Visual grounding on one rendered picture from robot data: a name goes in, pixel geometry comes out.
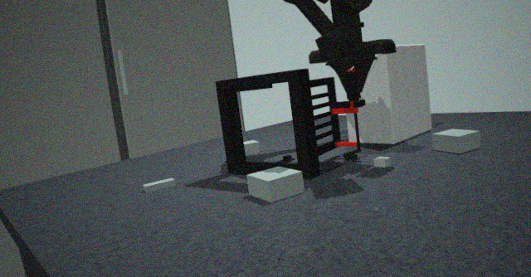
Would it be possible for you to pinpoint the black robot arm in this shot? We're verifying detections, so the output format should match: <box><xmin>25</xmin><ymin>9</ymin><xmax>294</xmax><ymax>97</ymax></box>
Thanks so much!
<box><xmin>284</xmin><ymin>0</ymin><xmax>373</xmax><ymax>55</ymax></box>

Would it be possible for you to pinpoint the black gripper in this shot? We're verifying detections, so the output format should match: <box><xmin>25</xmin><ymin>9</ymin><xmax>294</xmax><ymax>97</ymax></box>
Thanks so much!
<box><xmin>309</xmin><ymin>17</ymin><xmax>397</xmax><ymax>92</ymax></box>

